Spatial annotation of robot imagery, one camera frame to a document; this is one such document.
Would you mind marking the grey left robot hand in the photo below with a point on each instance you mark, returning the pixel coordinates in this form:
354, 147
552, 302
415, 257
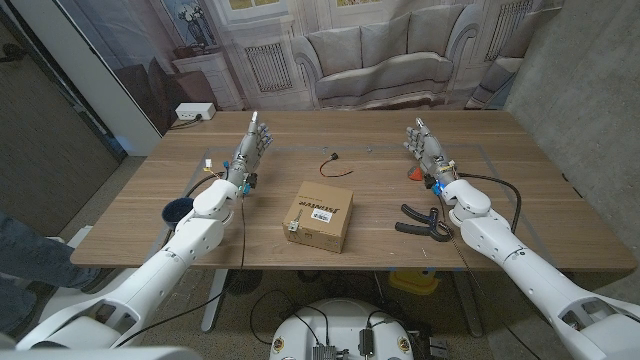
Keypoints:
250, 150

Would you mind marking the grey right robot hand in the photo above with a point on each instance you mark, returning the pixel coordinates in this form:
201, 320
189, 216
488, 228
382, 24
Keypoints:
430, 150

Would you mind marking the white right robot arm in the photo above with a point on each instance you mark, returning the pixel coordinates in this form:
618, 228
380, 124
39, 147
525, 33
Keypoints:
525, 270

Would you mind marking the dark blue cup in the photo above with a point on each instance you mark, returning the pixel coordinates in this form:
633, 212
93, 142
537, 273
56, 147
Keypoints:
175, 210

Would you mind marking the brown cardboard packing box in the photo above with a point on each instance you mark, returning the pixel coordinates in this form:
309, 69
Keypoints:
320, 235

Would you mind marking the small orange object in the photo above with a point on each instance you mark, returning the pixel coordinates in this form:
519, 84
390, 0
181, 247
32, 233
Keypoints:
414, 174

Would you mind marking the white power strip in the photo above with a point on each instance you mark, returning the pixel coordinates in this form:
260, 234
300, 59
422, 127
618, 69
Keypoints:
195, 111

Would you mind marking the black spring clamp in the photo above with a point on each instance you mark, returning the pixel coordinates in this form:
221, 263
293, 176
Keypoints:
420, 230

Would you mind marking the printed living room backdrop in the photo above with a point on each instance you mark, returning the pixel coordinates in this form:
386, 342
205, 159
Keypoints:
350, 50

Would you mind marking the black round floor object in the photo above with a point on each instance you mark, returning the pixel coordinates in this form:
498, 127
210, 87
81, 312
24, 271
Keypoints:
245, 281

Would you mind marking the yellow object under table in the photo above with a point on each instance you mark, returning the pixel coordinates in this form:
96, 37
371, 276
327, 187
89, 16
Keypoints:
412, 282

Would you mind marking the white table leg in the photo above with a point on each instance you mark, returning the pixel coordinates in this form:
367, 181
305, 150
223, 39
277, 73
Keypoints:
217, 285
467, 310

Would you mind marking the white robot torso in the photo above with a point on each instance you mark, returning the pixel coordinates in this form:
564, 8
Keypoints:
340, 325

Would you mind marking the dark leather shoe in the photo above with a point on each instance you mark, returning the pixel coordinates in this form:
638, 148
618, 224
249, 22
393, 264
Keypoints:
97, 280

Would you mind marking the person leg in jeans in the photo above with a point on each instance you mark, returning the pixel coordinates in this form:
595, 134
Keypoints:
30, 260

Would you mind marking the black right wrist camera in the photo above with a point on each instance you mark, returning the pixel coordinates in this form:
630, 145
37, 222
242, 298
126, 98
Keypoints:
429, 181

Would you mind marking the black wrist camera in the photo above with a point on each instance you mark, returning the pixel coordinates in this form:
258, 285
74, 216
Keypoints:
429, 181
251, 181

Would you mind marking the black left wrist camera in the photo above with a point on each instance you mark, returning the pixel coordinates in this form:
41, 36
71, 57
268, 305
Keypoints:
251, 181

